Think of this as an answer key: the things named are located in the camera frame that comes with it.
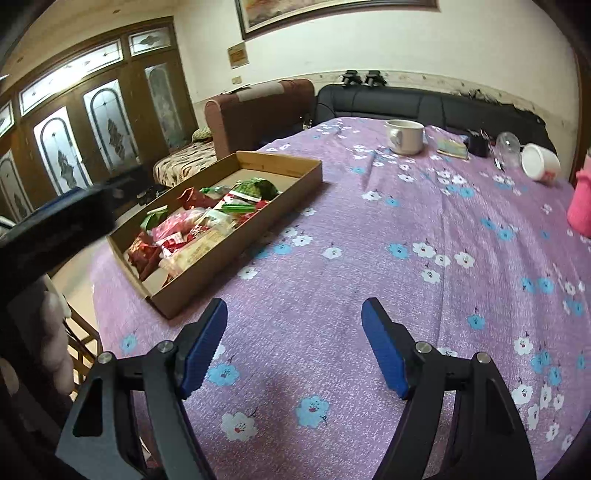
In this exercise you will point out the white ceramic mug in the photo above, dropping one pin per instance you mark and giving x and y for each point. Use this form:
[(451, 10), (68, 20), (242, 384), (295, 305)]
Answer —
[(404, 136)]

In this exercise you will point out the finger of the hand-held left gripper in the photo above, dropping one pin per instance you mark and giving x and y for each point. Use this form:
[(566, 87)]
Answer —
[(64, 221)]

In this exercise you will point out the clear plastic cup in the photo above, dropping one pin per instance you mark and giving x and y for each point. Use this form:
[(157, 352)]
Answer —
[(508, 150)]

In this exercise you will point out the black pouch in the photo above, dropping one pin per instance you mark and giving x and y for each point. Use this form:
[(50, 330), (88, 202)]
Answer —
[(478, 145)]

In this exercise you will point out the green cushion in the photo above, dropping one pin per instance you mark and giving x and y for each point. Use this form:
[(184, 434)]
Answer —
[(202, 134)]

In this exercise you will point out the shallow cardboard box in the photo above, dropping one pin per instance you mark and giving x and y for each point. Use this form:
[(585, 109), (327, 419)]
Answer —
[(221, 277)]

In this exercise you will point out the framed painting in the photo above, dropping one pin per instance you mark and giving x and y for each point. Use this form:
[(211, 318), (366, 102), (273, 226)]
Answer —
[(332, 14)]

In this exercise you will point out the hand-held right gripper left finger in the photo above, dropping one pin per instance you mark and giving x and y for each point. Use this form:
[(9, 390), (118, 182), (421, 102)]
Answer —
[(203, 348)]

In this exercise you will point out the small black object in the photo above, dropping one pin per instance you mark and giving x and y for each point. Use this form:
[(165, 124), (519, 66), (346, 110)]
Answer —
[(352, 78), (375, 78)]

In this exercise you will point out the green booklet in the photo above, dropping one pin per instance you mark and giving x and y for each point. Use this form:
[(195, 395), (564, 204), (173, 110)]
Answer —
[(452, 148)]

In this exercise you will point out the patterned daybed mattress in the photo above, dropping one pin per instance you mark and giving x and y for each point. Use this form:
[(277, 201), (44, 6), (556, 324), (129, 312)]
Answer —
[(184, 164)]

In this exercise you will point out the person's left hand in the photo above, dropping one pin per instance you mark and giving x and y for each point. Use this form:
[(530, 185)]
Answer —
[(57, 337)]

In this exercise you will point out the brown armchair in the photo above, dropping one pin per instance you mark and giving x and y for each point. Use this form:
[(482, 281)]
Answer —
[(258, 115)]

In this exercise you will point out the yellow wall notice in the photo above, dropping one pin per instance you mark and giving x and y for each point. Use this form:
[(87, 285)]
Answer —
[(238, 55)]

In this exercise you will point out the black leather sofa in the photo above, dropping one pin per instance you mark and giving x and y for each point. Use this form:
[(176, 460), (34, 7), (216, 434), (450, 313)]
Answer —
[(415, 104)]

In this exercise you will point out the pink knitted cup cover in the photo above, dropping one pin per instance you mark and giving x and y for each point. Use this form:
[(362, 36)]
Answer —
[(581, 198)]

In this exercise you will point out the dark shoes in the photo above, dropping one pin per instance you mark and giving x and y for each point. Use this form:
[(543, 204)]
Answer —
[(150, 194)]

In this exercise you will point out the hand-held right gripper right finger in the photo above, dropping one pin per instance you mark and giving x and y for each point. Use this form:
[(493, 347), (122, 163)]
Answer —
[(383, 350)]

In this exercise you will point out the pile of assorted snack packets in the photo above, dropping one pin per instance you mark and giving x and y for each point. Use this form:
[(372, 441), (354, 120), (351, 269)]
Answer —
[(194, 226)]

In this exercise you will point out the wooden chair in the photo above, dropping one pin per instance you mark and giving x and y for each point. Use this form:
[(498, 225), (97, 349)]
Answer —
[(85, 341)]

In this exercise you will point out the wooden glass-panel doors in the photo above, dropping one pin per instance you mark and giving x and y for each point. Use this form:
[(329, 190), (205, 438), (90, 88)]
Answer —
[(92, 120)]

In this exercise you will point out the purple floral tablecloth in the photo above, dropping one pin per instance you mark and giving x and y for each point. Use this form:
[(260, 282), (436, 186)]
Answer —
[(369, 240)]

